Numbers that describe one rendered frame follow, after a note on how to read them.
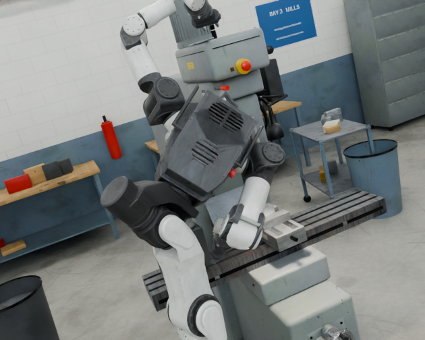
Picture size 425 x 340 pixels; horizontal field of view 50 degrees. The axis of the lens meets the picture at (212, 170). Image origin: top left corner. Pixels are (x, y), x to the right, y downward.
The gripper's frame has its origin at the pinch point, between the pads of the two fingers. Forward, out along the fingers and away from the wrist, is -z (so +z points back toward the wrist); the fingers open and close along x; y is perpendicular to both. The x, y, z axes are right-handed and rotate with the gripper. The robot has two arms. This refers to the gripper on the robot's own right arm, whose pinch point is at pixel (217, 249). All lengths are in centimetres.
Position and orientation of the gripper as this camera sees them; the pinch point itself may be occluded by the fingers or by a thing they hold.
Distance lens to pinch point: 201.5
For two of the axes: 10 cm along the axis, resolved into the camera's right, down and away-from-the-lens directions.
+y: -9.4, -3.3, -0.5
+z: 2.1, -4.8, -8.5
